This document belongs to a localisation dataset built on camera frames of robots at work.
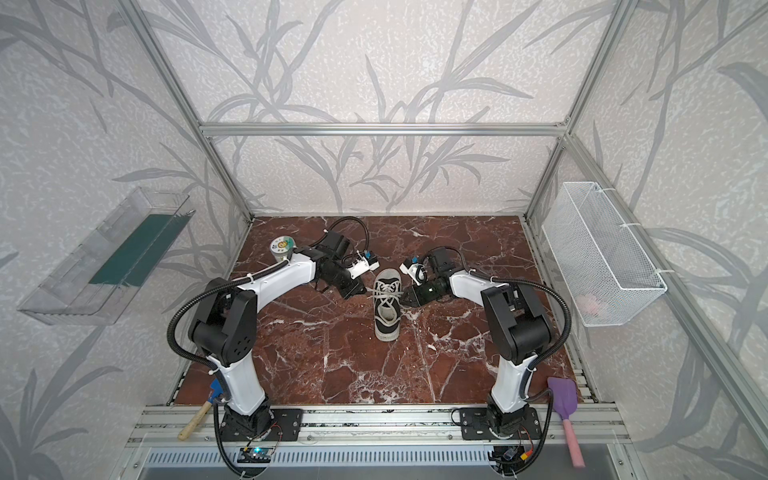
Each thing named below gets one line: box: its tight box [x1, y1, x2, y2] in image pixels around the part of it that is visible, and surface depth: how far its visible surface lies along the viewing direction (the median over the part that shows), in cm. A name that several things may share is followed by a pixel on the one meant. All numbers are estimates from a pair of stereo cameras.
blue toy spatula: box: [178, 378, 223, 441], surface depth 75 cm
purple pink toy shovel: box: [547, 377, 586, 468], surface depth 78 cm
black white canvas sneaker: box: [374, 268, 403, 342], surface depth 91 cm
